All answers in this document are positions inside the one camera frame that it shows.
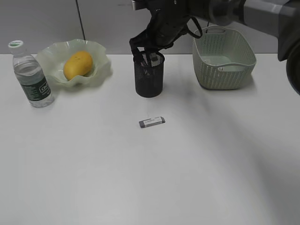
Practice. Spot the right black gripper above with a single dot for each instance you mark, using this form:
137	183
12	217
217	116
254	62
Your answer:
169	21

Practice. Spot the yellow mango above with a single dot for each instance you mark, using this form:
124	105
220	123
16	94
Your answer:
79	64

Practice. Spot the grey white eraser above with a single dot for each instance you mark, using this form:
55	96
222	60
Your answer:
151	122
154	57

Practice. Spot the clear plastic water bottle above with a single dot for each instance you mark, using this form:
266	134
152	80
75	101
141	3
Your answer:
30	75

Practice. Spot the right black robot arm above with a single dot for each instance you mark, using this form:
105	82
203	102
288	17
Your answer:
278	18

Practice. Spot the black mesh pen holder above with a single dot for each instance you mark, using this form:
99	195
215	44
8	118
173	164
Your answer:
149	80

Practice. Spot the green wavy glass plate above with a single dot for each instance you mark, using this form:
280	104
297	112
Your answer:
53	59

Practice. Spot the green plastic basket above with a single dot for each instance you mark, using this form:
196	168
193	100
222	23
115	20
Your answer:
222	58

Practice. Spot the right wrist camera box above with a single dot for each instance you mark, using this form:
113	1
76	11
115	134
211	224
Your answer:
140	4

